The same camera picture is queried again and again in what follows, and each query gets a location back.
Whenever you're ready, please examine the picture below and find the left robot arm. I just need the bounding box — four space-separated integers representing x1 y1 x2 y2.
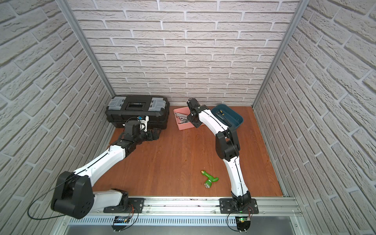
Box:
51 120 161 219

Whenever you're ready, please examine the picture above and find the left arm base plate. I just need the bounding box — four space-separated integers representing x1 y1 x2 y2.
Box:
103 197 145 213

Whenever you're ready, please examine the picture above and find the right aluminium corner post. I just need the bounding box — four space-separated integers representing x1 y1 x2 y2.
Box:
252 0 309 109

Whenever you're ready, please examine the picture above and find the steel wrench in pink box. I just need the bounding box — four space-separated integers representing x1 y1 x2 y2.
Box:
175 113 190 124

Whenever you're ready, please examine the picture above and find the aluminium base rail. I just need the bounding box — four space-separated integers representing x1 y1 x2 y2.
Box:
71 196 302 219

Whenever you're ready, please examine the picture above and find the left controller board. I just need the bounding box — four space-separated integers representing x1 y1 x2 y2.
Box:
112 216 132 232

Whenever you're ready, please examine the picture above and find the black tool in teal box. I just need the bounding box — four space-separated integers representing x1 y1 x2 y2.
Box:
218 109 232 127

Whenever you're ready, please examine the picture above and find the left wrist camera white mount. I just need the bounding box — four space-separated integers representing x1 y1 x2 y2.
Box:
138 116 149 132

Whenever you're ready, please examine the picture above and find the teal plastic storage box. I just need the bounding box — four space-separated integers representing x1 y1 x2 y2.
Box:
211 104 243 129

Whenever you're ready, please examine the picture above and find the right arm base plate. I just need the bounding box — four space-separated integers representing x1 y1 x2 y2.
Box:
219 198 259 214

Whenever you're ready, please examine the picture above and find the left aluminium corner post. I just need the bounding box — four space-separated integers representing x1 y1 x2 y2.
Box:
56 0 116 98

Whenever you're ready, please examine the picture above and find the black plastic toolbox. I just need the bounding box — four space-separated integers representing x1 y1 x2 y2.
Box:
105 95 170 130

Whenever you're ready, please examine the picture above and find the aluminium corner post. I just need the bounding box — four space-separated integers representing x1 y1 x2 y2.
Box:
252 0 309 109
56 0 116 98

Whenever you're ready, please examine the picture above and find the right controller board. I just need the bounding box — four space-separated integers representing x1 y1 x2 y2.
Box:
235 216 251 233

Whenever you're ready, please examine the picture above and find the pink plastic storage box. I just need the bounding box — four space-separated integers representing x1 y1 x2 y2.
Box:
173 107 194 130

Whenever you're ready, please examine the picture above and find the green toy drill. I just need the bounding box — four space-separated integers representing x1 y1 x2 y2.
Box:
201 170 219 189

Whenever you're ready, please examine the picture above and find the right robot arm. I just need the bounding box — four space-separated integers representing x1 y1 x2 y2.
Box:
187 98 252 211

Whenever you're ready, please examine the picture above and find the controller board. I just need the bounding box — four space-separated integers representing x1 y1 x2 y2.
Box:
235 216 251 233
112 216 132 232

